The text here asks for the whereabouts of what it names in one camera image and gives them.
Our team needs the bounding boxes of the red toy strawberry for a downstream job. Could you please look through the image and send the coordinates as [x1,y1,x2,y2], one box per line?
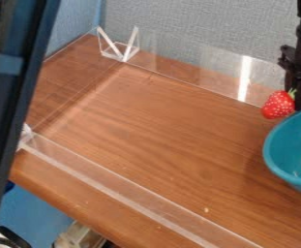
[261,89,296,119]

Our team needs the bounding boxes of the blue plastic bowl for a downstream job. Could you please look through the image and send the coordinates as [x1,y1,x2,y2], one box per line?
[263,111,301,193]

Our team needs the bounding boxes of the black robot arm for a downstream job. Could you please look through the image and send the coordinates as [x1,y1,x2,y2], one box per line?
[0,0,301,248]

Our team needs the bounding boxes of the white black object on floor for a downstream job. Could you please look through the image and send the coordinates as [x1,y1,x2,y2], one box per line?
[0,226,32,248]

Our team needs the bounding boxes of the white box under table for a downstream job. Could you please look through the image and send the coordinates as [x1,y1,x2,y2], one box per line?
[52,222,107,248]

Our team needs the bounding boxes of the clear acrylic barrier wall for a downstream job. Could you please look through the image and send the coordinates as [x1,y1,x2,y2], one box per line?
[15,35,279,248]

